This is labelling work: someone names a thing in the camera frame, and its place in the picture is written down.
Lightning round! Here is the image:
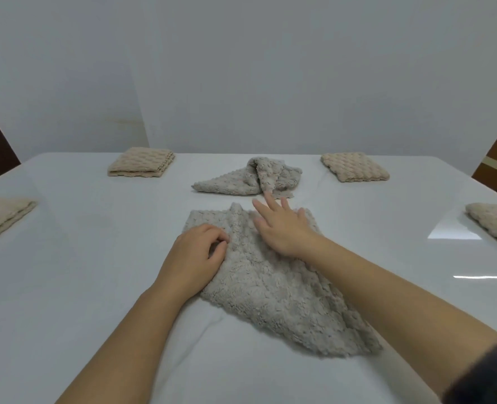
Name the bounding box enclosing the person's left hand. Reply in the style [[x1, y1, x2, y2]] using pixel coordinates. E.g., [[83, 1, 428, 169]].
[[153, 224, 231, 300]]

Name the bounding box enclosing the person's right hand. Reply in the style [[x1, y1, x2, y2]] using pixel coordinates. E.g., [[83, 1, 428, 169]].
[[252, 192, 322, 260]]

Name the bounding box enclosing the grey fluffy towel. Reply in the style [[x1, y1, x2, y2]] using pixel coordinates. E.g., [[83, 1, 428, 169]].
[[191, 156, 303, 200], [183, 202, 384, 359]]

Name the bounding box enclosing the person's left forearm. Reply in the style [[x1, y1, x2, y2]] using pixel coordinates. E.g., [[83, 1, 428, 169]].
[[57, 285, 190, 404]]

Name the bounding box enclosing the person's right forearm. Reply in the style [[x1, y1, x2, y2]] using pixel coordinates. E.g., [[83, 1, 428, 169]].
[[303, 236, 497, 396]]

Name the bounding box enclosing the crumpled grey fluffy towel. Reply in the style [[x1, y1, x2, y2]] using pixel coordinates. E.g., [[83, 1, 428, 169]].
[[191, 156, 303, 200]]

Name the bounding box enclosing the dark grey sleeve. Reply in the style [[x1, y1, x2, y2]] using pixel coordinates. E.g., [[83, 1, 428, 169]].
[[442, 338, 497, 404]]

